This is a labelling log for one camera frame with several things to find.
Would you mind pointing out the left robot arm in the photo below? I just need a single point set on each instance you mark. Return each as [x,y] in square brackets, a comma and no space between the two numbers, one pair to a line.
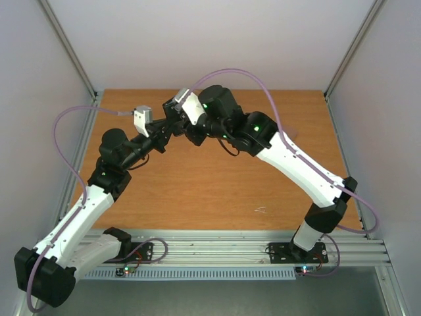
[50,270]

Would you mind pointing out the beige card holder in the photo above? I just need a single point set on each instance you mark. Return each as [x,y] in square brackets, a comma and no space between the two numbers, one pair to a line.
[291,132]

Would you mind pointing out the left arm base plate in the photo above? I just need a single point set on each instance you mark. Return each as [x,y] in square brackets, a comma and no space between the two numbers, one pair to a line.
[141,253]

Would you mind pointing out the aluminium rail frame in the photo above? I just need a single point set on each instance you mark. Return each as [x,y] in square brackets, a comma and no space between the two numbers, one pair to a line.
[236,248]

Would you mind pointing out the corner aluminium post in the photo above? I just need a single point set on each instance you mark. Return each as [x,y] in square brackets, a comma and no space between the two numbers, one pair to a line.
[357,40]
[56,26]

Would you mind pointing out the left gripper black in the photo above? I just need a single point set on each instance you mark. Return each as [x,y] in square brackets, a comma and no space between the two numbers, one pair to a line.
[155,130]

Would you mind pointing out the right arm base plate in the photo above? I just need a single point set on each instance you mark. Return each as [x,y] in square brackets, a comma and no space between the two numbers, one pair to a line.
[279,253]

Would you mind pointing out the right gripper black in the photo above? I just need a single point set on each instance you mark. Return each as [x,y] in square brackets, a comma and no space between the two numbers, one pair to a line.
[189,128]

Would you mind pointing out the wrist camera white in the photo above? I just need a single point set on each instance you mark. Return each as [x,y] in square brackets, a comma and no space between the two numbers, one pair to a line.
[142,116]
[191,107]

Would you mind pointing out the right corner aluminium post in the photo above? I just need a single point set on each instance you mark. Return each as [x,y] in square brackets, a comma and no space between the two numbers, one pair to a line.
[357,40]

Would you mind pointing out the grey slotted cable duct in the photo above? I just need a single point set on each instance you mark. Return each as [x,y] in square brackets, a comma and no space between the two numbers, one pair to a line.
[152,274]

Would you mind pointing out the left corner aluminium post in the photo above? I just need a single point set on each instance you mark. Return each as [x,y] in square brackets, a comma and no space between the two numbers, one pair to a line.
[56,26]

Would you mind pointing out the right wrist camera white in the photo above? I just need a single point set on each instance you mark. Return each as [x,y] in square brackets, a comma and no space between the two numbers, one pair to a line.
[191,107]

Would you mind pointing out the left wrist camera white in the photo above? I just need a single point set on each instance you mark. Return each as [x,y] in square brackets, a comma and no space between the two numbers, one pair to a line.
[142,116]

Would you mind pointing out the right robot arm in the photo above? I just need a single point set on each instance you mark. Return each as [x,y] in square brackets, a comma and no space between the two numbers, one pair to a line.
[215,113]

